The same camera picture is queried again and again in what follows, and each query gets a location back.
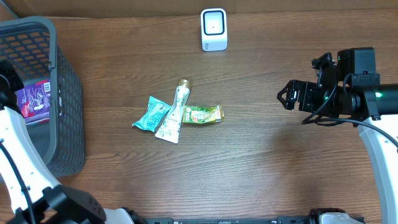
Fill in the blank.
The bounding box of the purple pad package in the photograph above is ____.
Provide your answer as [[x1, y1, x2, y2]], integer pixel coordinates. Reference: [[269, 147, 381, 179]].
[[16, 79, 51, 124]]

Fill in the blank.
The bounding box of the white barcode scanner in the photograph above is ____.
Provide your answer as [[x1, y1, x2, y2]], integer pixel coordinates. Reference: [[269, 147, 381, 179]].
[[200, 8, 228, 52]]

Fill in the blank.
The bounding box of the teal wipes packet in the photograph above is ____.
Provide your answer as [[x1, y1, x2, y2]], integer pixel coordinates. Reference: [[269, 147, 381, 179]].
[[132, 96, 171, 133]]

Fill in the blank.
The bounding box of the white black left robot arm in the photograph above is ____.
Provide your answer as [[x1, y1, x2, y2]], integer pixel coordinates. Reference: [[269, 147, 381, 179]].
[[1, 60, 145, 224]]

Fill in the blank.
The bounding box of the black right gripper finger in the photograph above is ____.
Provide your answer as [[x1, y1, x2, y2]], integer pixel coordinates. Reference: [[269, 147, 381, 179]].
[[277, 91, 294, 110], [277, 80, 295, 98]]

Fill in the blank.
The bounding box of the grey plastic mesh basket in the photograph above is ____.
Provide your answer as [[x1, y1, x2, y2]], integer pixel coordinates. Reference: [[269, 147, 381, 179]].
[[1, 16, 85, 177]]

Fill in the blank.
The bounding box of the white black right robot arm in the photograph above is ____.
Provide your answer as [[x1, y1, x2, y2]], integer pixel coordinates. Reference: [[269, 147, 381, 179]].
[[277, 47, 397, 224]]

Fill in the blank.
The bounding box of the white tube gold cap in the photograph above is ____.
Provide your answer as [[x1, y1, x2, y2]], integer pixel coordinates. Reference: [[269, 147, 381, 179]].
[[155, 79, 192, 144]]

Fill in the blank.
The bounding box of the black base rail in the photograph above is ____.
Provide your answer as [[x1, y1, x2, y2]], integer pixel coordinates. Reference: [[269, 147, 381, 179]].
[[144, 207, 366, 224]]

